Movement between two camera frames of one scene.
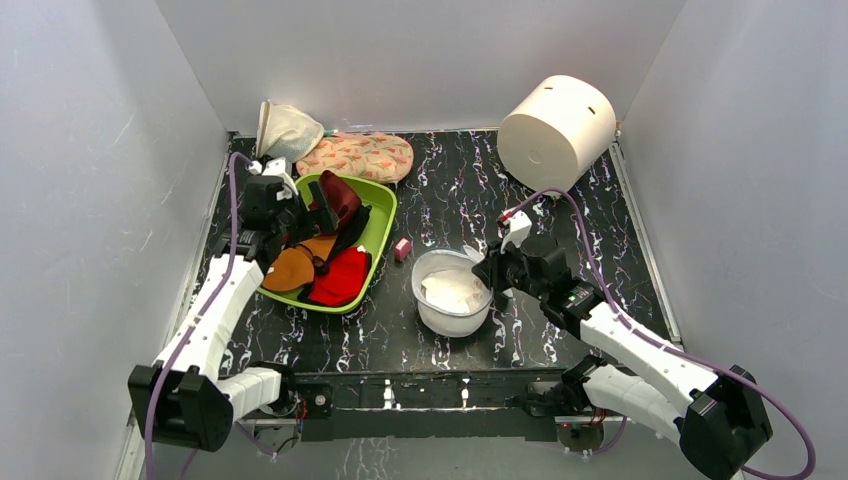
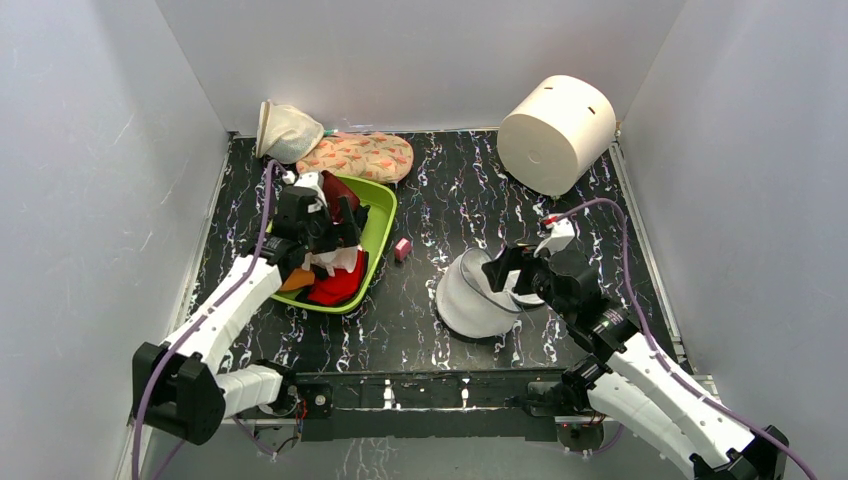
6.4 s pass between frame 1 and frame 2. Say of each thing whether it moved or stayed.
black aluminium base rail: stayed
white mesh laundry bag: moved
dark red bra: stayed
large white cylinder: stayed
